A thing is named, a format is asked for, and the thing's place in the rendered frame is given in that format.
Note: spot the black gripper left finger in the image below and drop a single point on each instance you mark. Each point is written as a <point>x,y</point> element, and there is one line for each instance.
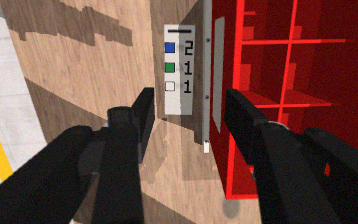
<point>49,188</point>

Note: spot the white paper pick list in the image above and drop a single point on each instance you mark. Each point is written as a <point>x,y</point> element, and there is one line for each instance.
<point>179,44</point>

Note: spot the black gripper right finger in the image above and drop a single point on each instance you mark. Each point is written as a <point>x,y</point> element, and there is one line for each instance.
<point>288,191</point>

